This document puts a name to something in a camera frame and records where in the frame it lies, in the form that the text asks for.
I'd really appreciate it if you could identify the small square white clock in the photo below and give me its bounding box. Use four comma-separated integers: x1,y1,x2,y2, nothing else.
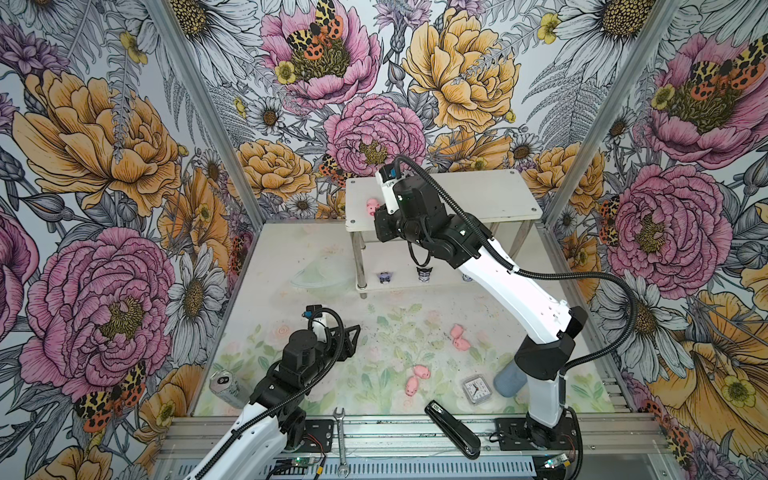
462,375,493,405

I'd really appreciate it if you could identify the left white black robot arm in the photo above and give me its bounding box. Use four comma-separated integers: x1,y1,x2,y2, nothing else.
187,320,360,479

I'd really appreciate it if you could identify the aluminium front rail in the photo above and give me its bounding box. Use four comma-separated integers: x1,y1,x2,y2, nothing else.
150,413,685,479

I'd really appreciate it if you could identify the green circuit board left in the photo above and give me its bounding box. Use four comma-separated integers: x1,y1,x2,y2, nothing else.
274,457,323,470

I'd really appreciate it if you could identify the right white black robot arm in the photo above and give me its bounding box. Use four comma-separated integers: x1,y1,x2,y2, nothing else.
374,172,587,431

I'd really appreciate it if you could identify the silver wrench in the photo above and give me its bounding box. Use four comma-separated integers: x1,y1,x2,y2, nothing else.
332,407,350,479

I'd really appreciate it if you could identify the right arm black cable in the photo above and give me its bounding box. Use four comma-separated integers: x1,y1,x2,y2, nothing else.
392,154,638,480

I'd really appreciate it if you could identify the black stapler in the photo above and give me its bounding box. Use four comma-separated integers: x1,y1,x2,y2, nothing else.
424,400,481,460

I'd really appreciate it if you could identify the white two-tier shelf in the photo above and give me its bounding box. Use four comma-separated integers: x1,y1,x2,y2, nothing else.
346,169,542,299

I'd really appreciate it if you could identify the green circuit board right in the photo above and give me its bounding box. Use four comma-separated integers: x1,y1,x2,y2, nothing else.
542,453,571,469

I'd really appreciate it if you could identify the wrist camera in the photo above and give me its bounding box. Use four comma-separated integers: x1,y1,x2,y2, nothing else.
303,304,330,343
375,163,400,215

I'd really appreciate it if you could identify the green circuit board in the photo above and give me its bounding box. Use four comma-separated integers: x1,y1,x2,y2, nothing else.
542,453,571,469
274,457,323,470

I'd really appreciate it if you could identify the pink toy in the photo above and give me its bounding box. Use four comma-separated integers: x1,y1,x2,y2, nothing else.
412,365,431,380
366,198,380,217
453,337,471,351
449,324,464,339
405,376,419,397

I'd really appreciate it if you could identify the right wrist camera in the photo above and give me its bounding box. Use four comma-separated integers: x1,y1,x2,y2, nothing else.
375,163,400,215

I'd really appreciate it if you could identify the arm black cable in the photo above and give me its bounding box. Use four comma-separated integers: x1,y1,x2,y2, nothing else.
191,305,347,480
392,154,638,480

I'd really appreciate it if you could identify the silver drink can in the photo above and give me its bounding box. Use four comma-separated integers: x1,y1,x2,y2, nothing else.
209,370,244,408

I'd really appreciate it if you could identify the black white kuromi toy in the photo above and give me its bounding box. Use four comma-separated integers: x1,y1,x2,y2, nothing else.
416,267,433,283

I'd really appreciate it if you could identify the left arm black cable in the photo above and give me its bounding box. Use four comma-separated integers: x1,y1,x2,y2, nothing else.
191,305,347,480

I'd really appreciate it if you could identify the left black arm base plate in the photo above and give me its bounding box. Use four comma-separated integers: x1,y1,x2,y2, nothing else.
285,419,335,454

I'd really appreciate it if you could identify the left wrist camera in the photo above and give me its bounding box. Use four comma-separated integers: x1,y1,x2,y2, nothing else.
303,304,330,343

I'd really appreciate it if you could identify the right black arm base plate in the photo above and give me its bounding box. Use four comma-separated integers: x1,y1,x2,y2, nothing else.
489,415,581,451

